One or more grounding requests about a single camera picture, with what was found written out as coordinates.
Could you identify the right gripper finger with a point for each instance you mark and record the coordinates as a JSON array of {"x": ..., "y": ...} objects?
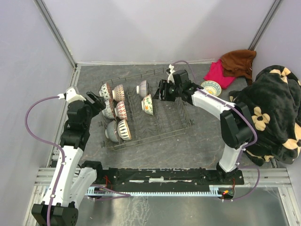
[
  {"x": 157, "y": 94},
  {"x": 161, "y": 94}
]

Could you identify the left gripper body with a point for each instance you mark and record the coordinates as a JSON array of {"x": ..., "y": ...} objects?
[{"x": 91, "y": 109}]

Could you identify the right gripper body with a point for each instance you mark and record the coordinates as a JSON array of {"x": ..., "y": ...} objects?
[{"x": 172, "y": 91}]

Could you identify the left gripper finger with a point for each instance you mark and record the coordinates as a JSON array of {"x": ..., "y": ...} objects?
[
  {"x": 93, "y": 96},
  {"x": 99, "y": 104}
]

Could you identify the orange green leaf bowl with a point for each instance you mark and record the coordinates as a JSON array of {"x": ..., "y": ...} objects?
[{"x": 147, "y": 105}]

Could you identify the grey wire dish rack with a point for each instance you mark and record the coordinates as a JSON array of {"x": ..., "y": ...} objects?
[{"x": 169, "y": 118}]

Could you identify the yellow dotted bowl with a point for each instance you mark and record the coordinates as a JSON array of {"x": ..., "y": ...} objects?
[{"x": 212, "y": 87}]

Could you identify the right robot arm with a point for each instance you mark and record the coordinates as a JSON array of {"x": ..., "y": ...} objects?
[{"x": 237, "y": 127}]

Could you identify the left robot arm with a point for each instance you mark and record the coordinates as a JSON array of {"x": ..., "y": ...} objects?
[{"x": 60, "y": 204}]

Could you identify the red green dotted bowl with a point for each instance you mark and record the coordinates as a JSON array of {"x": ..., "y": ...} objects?
[{"x": 109, "y": 112}]

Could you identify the green diamond pattern bowl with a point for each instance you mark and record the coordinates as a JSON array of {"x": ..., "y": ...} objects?
[{"x": 105, "y": 91}]

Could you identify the purple striped white bowl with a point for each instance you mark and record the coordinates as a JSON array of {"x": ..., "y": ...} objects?
[{"x": 142, "y": 89}]

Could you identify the multicolour scale pattern bowl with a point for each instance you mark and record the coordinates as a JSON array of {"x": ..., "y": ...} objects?
[{"x": 118, "y": 93}]

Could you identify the red lattice pattern bowl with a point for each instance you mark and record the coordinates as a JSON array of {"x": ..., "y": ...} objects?
[{"x": 120, "y": 110}]

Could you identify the grey speckled bowl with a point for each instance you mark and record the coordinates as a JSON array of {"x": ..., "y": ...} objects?
[{"x": 111, "y": 132}]

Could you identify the black striped white bowl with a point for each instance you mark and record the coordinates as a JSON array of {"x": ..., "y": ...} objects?
[{"x": 123, "y": 130}]

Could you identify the pink cloth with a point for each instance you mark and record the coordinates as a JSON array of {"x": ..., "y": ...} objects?
[{"x": 216, "y": 74}]

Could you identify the brown cloth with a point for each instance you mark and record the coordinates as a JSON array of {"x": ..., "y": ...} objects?
[{"x": 238, "y": 63}]

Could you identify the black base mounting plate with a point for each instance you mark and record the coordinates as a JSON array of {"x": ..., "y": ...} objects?
[{"x": 166, "y": 180}]

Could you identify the black floral blanket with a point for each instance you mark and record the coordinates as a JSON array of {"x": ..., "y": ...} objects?
[{"x": 274, "y": 102}]

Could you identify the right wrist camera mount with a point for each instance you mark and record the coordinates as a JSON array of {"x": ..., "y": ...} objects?
[{"x": 171, "y": 72}]

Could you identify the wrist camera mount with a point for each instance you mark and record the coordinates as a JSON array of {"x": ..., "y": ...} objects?
[
  {"x": 171, "y": 72},
  {"x": 72, "y": 94}
]

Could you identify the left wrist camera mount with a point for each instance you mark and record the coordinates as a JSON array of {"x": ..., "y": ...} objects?
[{"x": 72, "y": 94}]

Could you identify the light blue cable duct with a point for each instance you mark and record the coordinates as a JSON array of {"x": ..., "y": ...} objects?
[{"x": 94, "y": 191}]

